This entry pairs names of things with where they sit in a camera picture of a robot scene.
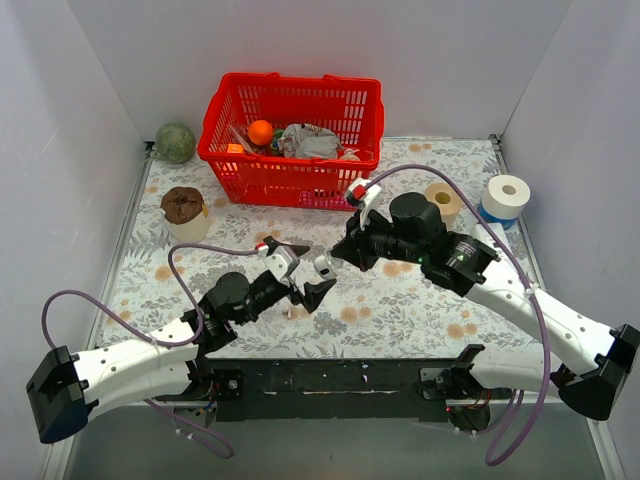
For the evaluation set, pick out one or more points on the blue tape roll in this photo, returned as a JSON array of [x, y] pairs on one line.
[[506, 223]]

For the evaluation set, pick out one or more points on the beige paper roll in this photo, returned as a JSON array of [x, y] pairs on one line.
[[447, 201]]

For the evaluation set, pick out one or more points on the green textured ball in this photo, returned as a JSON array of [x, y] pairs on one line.
[[175, 143]]

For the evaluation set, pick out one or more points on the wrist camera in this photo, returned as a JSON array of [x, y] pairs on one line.
[[282, 264], [363, 194]]

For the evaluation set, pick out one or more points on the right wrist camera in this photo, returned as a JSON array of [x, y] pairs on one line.
[[363, 194]]

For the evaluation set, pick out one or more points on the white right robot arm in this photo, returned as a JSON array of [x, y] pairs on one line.
[[583, 362]]

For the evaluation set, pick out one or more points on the white toilet paper roll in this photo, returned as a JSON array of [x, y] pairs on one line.
[[505, 197]]

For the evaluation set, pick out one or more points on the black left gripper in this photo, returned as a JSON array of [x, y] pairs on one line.
[[293, 286]]

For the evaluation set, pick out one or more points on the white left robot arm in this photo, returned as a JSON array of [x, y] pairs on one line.
[[67, 389]]

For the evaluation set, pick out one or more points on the white earbud case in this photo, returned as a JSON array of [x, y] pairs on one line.
[[324, 267]]

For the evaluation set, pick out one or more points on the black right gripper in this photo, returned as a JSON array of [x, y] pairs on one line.
[[357, 242]]

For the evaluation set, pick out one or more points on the red plastic shopping basket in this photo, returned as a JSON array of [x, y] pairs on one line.
[[350, 107]]

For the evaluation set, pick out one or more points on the white rectangular box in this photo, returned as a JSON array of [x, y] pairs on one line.
[[494, 240]]

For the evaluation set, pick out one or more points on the orange fruit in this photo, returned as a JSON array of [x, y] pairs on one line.
[[260, 132]]

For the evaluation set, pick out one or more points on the brown topped paper roll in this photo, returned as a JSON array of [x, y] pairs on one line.
[[186, 214]]

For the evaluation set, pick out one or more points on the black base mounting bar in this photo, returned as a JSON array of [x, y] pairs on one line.
[[277, 389]]

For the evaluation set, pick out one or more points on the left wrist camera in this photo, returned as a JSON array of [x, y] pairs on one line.
[[282, 264]]

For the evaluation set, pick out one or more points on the crumpled silver foil bag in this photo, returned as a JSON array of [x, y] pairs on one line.
[[307, 141]]

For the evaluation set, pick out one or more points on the floral patterned table mat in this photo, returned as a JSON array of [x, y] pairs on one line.
[[389, 311]]

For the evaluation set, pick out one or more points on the small orange cube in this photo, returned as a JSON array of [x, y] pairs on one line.
[[235, 149]]

